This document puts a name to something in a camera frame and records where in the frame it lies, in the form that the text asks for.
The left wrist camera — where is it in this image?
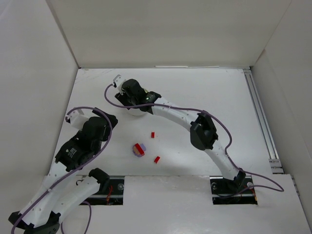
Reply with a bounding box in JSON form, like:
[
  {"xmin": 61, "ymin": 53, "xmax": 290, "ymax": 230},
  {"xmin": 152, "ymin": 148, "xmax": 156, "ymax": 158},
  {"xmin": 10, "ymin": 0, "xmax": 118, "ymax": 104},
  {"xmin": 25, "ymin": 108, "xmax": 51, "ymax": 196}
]
[{"xmin": 65, "ymin": 109, "xmax": 86, "ymax": 130}]

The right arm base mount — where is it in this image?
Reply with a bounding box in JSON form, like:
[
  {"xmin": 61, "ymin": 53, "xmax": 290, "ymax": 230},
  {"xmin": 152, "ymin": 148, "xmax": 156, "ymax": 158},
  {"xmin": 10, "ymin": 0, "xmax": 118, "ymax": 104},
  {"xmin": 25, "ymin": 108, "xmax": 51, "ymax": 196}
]
[{"xmin": 210, "ymin": 176, "xmax": 258, "ymax": 205}]

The aluminium rail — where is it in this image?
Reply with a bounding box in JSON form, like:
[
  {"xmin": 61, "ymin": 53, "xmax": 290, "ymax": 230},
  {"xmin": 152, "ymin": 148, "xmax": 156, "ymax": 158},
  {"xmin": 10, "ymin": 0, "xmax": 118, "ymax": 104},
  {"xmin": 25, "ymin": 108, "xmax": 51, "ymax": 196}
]
[{"xmin": 243, "ymin": 68, "xmax": 285, "ymax": 174}]

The purple red lego assembly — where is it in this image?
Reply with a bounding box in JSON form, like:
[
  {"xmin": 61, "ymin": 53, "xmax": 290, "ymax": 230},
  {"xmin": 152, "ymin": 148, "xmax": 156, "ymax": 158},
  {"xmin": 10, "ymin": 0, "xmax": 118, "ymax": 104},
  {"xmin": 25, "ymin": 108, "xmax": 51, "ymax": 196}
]
[{"xmin": 132, "ymin": 143, "xmax": 146, "ymax": 157}]

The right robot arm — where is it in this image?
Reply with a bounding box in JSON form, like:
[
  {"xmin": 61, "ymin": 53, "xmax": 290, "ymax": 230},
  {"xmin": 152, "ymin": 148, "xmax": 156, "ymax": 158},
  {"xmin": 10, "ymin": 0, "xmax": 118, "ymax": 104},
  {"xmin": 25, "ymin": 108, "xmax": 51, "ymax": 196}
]
[{"xmin": 113, "ymin": 75, "xmax": 246, "ymax": 190}]

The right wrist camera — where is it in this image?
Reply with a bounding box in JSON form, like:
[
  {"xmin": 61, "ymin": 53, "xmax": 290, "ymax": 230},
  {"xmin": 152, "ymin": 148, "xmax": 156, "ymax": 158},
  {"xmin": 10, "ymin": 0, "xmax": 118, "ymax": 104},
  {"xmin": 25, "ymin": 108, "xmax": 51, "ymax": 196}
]
[{"xmin": 113, "ymin": 75, "xmax": 126, "ymax": 94}]

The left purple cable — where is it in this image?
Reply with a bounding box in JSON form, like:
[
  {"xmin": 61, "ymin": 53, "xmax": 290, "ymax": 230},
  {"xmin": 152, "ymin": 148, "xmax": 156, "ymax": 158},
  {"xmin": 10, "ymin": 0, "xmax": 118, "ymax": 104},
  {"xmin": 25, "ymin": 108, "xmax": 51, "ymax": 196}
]
[{"xmin": 11, "ymin": 106, "xmax": 113, "ymax": 234}]

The white divided round container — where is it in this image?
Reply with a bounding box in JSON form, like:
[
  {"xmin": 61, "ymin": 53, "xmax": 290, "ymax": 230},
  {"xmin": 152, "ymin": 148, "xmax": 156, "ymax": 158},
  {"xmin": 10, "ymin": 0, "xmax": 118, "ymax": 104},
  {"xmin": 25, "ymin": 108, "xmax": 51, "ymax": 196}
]
[{"xmin": 127, "ymin": 108, "xmax": 148, "ymax": 117}]

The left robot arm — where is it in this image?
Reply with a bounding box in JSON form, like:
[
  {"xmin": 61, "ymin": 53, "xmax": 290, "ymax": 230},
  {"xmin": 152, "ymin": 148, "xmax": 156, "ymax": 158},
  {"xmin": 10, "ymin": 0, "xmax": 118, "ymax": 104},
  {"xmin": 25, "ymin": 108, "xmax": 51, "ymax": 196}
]
[{"xmin": 8, "ymin": 107, "xmax": 118, "ymax": 234}]

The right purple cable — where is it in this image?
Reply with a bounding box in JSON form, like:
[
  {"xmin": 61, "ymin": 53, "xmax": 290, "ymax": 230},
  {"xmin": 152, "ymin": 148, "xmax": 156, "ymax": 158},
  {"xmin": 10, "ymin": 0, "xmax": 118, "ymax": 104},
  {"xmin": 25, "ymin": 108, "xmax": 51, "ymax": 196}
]
[{"xmin": 104, "ymin": 83, "xmax": 285, "ymax": 193}]

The purple cable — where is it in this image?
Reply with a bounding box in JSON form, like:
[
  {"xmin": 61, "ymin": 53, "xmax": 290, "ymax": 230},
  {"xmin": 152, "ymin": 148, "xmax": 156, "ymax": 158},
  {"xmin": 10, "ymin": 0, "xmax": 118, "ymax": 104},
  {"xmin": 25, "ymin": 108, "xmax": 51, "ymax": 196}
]
[
  {"xmin": 11, "ymin": 106, "xmax": 113, "ymax": 234},
  {"xmin": 104, "ymin": 83, "xmax": 285, "ymax": 193}
]

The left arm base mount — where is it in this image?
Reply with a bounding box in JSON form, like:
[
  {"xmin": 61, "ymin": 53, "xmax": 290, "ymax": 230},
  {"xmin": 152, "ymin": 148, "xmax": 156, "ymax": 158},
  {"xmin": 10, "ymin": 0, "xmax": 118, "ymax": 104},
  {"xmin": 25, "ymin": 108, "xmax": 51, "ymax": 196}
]
[{"xmin": 76, "ymin": 168, "xmax": 125, "ymax": 206}]

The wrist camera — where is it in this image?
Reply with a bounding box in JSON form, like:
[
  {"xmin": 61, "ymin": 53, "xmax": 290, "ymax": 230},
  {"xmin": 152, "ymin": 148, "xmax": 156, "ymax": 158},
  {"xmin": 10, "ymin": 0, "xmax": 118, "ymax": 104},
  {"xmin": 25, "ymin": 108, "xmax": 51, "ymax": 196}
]
[
  {"xmin": 65, "ymin": 109, "xmax": 86, "ymax": 130},
  {"xmin": 113, "ymin": 75, "xmax": 126, "ymax": 94}
]

